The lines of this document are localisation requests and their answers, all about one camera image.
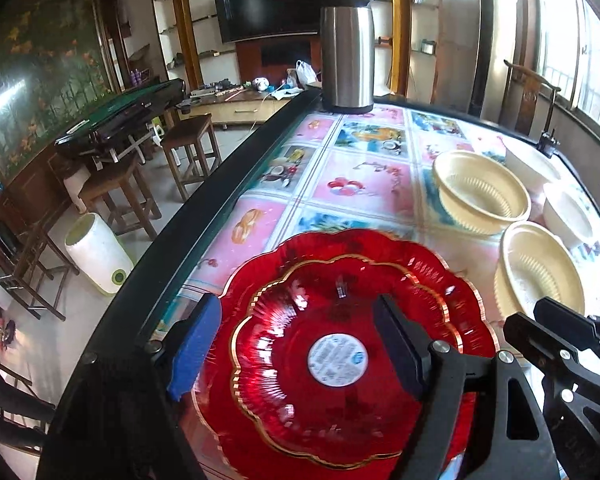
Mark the small black table gadget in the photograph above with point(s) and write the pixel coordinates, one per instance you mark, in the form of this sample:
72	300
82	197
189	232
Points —
549	144

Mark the wooden armchair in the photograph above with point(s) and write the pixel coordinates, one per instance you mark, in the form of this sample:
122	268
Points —
527	97

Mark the wooden stool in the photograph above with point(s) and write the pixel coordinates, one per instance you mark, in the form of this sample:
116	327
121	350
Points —
112	180
187	132

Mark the white plastic bag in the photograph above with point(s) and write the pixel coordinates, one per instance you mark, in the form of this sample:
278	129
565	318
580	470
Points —
307	72

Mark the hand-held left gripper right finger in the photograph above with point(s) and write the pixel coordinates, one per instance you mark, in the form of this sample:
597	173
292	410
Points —
405	355

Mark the green mahjong table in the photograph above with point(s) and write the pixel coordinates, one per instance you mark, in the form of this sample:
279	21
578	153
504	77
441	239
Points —
125	110

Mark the black flat television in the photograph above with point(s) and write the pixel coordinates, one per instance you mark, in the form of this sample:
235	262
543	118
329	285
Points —
275	5

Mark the cream ribbed plastic bowl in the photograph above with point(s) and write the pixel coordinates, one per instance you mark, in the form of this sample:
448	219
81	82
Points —
530	265
480	190

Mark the purple bottles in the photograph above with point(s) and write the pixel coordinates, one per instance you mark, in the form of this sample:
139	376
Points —
137	76

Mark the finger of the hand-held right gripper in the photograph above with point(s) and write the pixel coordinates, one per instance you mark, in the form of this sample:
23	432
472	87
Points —
570	320
545	345

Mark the small white bowl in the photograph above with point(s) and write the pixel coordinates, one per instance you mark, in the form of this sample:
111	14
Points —
567	215

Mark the large red scalloped plate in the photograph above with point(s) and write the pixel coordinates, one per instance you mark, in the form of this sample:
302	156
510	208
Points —
420	260

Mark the wide white bowl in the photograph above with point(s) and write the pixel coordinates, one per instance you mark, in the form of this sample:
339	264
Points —
525	160

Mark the floral wall picture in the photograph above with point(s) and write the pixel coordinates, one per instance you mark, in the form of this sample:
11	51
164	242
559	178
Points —
40	70

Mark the printed fruit tablecloth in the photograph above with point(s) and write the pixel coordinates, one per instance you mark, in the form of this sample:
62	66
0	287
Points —
360	180

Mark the window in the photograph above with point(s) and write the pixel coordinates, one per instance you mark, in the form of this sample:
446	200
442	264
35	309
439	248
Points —
595	60

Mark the stainless steel thermos jug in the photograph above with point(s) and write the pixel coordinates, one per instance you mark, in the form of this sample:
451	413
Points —
347	50

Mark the small red scalloped plate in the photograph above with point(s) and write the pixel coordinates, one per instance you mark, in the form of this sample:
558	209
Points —
300	340

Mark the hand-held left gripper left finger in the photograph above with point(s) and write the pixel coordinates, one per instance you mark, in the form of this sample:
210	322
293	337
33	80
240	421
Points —
195	350

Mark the standing air conditioner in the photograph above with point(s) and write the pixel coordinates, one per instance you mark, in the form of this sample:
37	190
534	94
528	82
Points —
497	45

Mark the dark wooden chair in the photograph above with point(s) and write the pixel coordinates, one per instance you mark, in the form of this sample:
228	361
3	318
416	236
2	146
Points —
15	245

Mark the white cylindrical bin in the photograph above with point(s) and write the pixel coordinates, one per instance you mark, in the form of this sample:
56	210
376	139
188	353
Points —
95	250

